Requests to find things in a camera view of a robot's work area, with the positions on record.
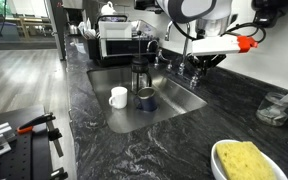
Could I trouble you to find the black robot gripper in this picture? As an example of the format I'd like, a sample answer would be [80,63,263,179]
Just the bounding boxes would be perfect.
[186,53,227,78]

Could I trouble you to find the chrome faucet handle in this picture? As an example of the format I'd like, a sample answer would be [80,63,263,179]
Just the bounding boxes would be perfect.
[189,72,200,89]
[165,59,174,72]

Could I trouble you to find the chrome gooseneck faucet spout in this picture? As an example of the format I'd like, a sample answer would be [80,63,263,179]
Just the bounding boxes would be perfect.
[164,20,192,77]

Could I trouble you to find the small chrome curved tap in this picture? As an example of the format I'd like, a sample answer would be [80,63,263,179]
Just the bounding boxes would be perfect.
[146,39,163,70]

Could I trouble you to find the black glass french press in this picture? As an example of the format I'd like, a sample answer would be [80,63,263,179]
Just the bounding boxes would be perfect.
[130,30,153,95]

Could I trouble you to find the dark blue steel mug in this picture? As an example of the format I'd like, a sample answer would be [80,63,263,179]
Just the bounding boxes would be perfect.
[132,86,159,112]

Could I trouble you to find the clear plastic container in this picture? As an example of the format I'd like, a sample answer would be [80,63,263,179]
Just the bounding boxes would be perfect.
[130,19,158,40]

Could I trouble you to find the black dish rack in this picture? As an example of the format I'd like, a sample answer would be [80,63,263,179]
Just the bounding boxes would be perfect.
[86,14,161,68]

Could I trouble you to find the clear glass jar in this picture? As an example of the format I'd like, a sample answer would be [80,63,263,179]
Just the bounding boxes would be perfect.
[255,91,288,127]

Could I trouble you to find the white ceramic mug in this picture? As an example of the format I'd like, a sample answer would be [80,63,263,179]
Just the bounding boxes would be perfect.
[108,86,129,110]

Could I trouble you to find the black steel countertop appliance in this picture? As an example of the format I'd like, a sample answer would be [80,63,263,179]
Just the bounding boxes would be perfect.
[133,0,165,15]

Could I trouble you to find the stainless steel sink basin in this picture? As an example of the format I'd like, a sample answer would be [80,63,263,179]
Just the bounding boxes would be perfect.
[86,64,208,134]

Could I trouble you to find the white square plate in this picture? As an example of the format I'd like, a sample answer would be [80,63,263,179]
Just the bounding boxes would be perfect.
[98,20,133,58]

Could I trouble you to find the white ceramic bowl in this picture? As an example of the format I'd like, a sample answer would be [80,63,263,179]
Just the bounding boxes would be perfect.
[210,139,288,180]

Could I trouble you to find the yellow sponge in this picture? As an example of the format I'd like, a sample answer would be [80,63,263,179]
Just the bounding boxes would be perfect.
[215,141,278,180]

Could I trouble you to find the white jug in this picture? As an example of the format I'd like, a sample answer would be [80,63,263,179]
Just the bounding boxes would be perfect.
[100,0,118,17]

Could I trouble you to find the white crumpled bags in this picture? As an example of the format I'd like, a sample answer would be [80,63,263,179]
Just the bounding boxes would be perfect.
[78,17,98,40]

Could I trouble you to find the steel kettle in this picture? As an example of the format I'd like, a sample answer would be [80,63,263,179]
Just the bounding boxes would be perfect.
[67,22,80,36]

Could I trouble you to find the stainless steel refrigerator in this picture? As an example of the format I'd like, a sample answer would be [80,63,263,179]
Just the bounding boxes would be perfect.
[45,0,68,62]

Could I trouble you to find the black clamp knob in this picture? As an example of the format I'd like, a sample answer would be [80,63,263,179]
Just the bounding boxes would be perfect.
[49,167,69,180]

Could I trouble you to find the wooden table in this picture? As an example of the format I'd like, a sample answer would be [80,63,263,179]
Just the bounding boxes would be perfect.
[0,14,53,41]

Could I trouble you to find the blue bin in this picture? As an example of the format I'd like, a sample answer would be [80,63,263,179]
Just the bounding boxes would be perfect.
[0,21,20,43]

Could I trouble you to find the black perforated breadboard table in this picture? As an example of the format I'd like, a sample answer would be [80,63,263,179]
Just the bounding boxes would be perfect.
[0,105,55,180]

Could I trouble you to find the white camera mount orange end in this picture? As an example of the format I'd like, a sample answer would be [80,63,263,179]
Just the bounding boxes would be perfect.
[191,34,259,57]

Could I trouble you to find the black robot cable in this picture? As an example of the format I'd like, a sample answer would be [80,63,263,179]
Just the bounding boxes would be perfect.
[221,21,267,44]

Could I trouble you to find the bar clamp with orange handle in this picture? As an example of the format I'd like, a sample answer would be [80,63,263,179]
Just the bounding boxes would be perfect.
[16,111,65,158]

